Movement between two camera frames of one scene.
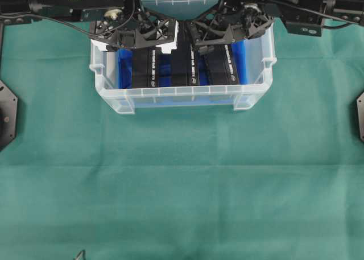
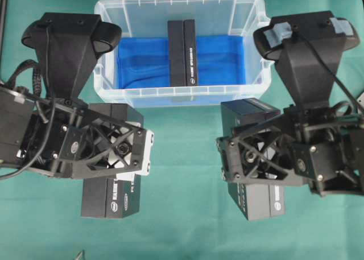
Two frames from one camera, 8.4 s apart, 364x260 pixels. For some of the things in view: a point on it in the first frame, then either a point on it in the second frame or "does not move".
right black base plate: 360,100 does not move
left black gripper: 128,28 -> 69,138
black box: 221,69 -> 256,201
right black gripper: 232,22 -> 296,148
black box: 185,61 does not move
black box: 147,67 -> 107,198
